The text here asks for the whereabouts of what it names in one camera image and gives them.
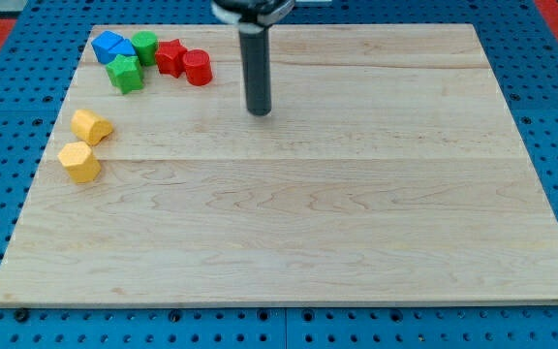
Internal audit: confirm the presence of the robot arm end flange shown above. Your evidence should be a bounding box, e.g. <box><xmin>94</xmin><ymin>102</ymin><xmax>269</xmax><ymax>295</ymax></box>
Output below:
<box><xmin>211</xmin><ymin>0</ymin><xmax>295</xmax><ymax>27</ymax></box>

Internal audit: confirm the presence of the light wooden board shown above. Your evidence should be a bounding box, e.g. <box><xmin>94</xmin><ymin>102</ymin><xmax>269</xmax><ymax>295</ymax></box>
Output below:
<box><xmin>0</xmin><ymin>24</ymin><xmax>558</xmax><ymax>308</ymax></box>

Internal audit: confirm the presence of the red cylinder block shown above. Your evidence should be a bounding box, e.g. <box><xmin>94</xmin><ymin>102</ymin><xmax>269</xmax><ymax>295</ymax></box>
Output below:
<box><xmin>182</xmin><ymin>49</ymin><xmax>213</xmax><ymax>86</ymax></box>

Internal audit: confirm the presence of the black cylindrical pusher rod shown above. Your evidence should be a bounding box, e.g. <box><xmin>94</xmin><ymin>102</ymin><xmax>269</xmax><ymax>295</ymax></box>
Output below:
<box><xmin>238</xmin><ymin>23</ymin><xmax>272</xmax><ymax>116</ymax></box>

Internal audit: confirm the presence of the red star block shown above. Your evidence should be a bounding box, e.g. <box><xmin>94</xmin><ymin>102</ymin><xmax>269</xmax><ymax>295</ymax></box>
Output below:
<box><xmin>155</xmin><ymin>39</ymin><xmax>188</xmax><ymax>79</ymax></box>

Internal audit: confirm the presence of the green star block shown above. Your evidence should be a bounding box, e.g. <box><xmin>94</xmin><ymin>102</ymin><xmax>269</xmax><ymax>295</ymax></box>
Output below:
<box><xmin>106</xmin><ymin>54</ymin><xmax>144</xmax><ymax>94</ymax></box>

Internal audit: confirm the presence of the green cylinder block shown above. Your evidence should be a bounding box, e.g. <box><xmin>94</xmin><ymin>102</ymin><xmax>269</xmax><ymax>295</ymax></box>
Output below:
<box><xmin>131</xmin><ymin>31</ymin><xmax>158</xmax><ymax>66</ymax></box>

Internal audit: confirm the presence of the yellow heart block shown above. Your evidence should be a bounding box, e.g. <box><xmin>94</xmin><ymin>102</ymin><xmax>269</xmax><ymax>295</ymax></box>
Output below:
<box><xmin>71</xmin><ymin>110</ymin><xmax>113</xmax><ymax>145</ymax></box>

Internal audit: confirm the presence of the blue triangular block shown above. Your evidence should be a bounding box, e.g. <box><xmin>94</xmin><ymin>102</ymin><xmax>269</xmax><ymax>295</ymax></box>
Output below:
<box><xmin>107</xmin><ymin>39</ymin><xmax>137</xmax><ymax>63</ymax></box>

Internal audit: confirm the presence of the yellow hexagon block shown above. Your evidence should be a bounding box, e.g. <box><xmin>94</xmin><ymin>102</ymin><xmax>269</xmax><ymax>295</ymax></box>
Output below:
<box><xmin>57</xmin><ymin>142</ymin><xmax>101</xmax><ymax>183</ymax></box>

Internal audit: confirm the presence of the blue cube block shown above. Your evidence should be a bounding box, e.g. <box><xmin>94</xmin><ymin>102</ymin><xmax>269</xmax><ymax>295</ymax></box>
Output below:
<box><xmin>91</xmin><ymin>30</ymin><xmax>124</xmax><ymax>64</ymax></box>

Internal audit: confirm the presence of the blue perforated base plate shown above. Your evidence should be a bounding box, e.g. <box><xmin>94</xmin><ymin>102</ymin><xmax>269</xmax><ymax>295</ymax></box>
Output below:
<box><xmin>0</xmin><ymin>0</ymin><xmax>558</xmax><ymax>348</ymax></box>

